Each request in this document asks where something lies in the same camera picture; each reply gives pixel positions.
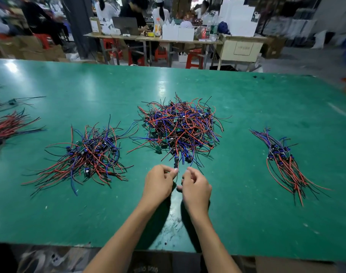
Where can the person's right hand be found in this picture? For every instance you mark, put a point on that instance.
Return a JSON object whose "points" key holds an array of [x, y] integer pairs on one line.
{"points": [[197, 193]]}

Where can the person's left hand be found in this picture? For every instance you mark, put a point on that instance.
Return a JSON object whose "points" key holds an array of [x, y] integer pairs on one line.
{"points": [[159, 187]]}

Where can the person's left forearm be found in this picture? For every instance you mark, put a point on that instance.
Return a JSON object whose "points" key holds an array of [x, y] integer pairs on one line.
{"points": [[122, 241]]}

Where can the person's right forearm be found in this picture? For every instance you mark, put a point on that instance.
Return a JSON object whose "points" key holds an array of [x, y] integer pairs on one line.
{"points": [[215, 247]]}

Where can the red plastic stool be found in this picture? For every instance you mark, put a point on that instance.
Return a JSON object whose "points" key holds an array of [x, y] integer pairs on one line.
{"points": [[111, 48], [41, 41], [161, 54], [194, 59]]}

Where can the cream cabinet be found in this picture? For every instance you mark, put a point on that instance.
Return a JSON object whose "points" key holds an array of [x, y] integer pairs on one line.
{"points": [[241, 51]]}

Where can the long wooden work table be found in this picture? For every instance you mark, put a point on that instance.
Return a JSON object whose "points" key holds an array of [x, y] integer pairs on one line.
{"points": [[150, 38]]}

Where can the row of white containers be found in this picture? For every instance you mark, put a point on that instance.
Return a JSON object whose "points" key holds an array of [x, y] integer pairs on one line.
{"points": [[177, 33]]}

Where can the brown cardboard box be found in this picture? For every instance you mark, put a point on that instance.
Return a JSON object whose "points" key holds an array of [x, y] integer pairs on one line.
{"points": [[274, 47]]}

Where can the grey laptop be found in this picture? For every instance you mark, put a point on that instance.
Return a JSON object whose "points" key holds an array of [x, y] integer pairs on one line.
{"points": [[125, 25]]}

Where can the dark blue bag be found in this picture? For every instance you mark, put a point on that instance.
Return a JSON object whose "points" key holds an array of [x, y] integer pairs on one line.
{"points": [[223, 28]]}

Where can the stack of white boxes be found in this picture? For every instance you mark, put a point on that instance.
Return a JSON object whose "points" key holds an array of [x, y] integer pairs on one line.
{"points": [[238, 18]]}

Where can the dark pillar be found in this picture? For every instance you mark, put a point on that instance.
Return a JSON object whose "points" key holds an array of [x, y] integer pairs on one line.
{"points": [[81, 22]]}

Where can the row of cardboard boxes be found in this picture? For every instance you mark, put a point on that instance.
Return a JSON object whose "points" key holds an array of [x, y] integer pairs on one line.
{"points": [[25, 49]]}

